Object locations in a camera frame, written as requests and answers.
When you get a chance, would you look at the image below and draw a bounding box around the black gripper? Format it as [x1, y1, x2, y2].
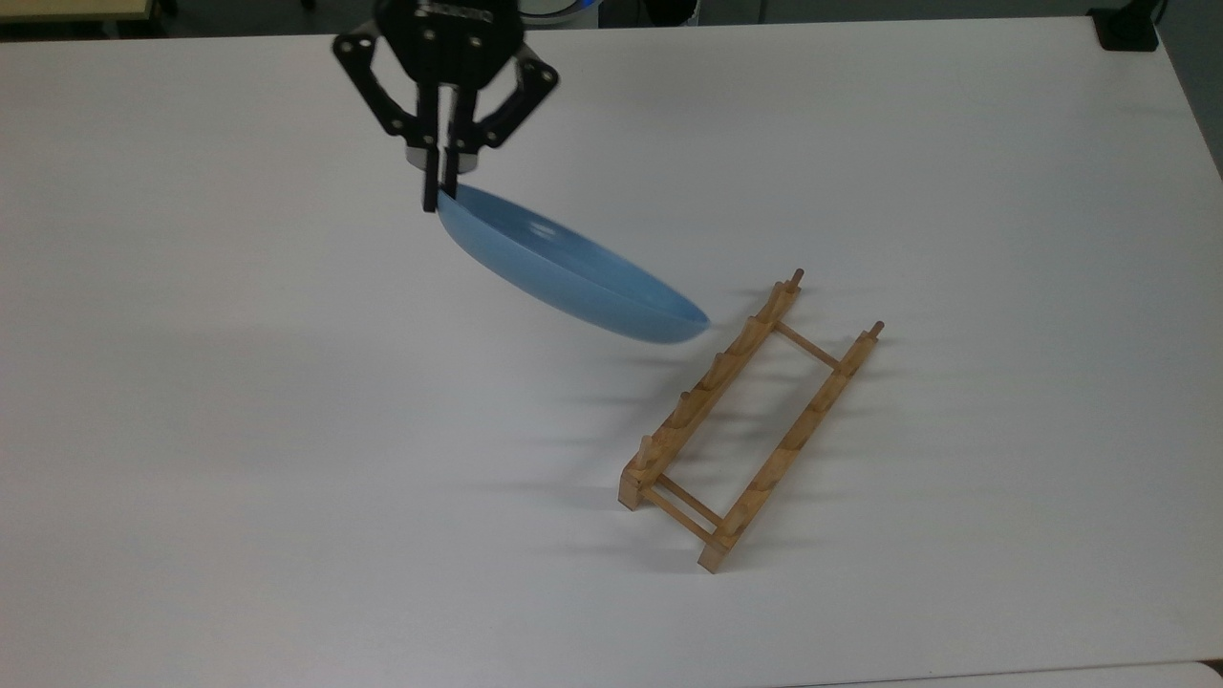
[332, 0, 561, 214]

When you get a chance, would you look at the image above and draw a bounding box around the blue plate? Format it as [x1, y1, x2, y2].
[436, 183, 711, 345]

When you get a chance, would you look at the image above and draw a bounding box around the wooden plate rack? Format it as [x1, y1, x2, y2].
[617, 269, 886, 574]

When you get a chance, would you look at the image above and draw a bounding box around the tan wooden desk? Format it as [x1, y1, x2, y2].
[0, 0, 155, 23]

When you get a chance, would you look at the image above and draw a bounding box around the black camera pole with base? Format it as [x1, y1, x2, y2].
[1089, 0, 1163, 53]

